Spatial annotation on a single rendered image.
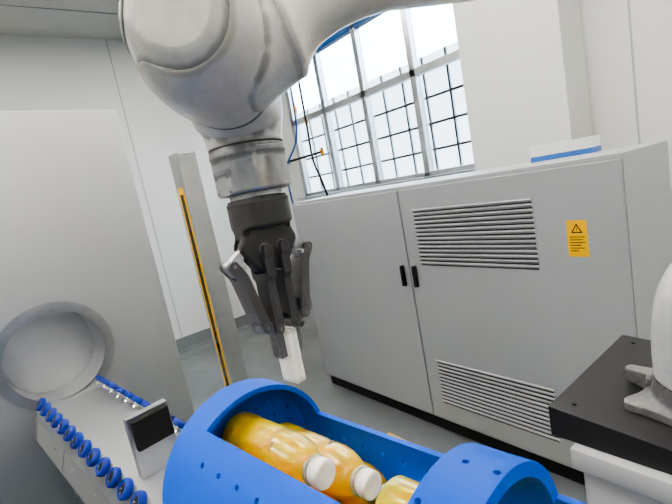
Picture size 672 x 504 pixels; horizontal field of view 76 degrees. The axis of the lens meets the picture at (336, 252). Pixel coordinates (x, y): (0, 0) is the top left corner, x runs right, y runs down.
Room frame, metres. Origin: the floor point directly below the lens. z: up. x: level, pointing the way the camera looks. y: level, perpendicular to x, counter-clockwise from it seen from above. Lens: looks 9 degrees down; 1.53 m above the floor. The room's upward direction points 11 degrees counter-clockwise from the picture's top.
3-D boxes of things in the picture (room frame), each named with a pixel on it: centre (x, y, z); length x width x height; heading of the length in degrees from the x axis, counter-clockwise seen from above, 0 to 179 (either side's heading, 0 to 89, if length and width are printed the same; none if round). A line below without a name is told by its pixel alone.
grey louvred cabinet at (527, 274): (2.51, -0.58, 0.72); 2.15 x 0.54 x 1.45; 37
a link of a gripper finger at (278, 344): (0.51, 0.10, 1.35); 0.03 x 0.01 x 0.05; 134
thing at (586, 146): (1.86, -1.04, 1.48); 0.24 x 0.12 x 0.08; 45
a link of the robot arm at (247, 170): (0.53, 0.08, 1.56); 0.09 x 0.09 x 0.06
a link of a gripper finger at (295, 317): (0.54, 0.07, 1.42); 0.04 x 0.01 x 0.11; 44
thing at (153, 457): (0.99, 0.52, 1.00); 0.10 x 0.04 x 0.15; 134
